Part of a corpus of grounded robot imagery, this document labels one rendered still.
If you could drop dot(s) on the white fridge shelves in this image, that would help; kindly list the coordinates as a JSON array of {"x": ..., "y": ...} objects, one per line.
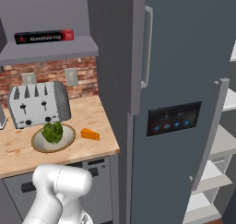
[{"x": 215, "y": 160}]

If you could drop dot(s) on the green leafy salad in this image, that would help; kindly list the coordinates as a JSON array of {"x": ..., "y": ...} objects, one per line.
[{"x": 53, "y": 132}]

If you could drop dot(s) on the grey fridge door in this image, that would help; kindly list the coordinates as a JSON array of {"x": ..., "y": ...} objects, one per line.
[{"x": 181, "y": 111}]

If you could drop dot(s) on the grey open shelf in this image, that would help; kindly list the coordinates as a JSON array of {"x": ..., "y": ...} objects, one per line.
[{"x": 49, "y": 49}]

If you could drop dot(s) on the grey dishwasher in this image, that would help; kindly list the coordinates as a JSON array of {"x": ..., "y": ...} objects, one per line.
[{"x": 101, "y": 187}]

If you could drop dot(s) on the black and red foil box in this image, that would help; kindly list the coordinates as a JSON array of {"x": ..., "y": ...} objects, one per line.
[{"x": 43, "y": 37}]

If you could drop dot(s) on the grey fridge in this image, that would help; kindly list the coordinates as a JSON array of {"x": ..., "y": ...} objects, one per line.
[{"x": 116, "y": 80}]

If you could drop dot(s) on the silver four-slot toaster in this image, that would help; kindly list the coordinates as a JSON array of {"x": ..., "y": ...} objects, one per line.
[{"x": 37, "y": 104}]

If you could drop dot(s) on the orange cheese wedge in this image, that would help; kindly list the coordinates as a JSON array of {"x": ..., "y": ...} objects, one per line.
[{"x": 90, "y": 134}]

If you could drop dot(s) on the grey wall socket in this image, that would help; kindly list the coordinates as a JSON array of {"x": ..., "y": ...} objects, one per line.
[
  {"x": 71, "y": 77},
  {"x": 28, "y": 78}
]

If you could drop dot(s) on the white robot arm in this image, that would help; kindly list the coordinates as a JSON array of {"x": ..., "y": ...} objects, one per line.
[{"x": 61, "y": 184}]

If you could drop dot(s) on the grey salad bowl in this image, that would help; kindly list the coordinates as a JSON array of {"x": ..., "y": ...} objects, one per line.
[{"x": 66, "y": 138}]

